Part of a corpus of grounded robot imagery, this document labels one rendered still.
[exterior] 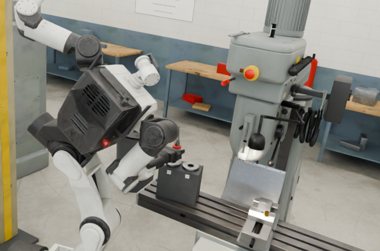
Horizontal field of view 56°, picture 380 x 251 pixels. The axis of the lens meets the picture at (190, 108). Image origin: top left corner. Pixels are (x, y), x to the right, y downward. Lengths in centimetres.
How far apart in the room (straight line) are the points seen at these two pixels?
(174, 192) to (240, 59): 85
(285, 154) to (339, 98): 50
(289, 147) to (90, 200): 113
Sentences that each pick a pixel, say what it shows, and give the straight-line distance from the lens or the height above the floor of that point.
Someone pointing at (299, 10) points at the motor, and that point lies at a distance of 183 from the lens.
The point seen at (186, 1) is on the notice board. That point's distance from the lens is 647.
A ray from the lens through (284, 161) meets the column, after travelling 218.
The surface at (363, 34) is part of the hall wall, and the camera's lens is 583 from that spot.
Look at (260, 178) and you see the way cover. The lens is 221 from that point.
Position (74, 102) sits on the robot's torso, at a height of 161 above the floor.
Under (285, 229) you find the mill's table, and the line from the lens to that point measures 199.
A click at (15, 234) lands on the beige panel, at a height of 4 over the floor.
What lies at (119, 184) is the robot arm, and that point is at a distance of 152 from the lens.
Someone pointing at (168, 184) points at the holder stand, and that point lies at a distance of 197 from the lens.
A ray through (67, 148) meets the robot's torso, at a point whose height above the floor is 136.
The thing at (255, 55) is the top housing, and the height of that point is 183.
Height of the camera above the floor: 204
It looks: 18 degrees down
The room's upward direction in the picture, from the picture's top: 8 degrees clockwise
